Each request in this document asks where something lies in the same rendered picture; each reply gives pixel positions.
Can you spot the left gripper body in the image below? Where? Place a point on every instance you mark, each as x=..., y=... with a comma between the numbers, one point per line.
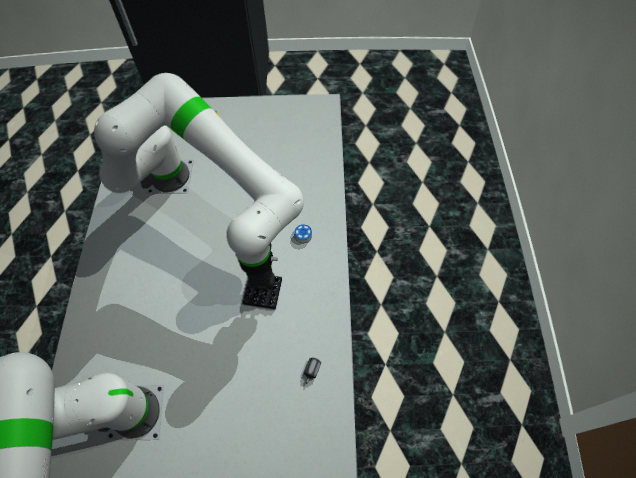
x=261, y=275

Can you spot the black knob panel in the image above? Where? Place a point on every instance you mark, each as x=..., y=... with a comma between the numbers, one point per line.
x=263, y=295

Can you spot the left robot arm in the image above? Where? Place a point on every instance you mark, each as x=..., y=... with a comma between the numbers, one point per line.
x=167, y=100

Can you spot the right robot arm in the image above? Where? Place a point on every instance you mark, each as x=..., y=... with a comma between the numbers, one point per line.
x=28, y=412

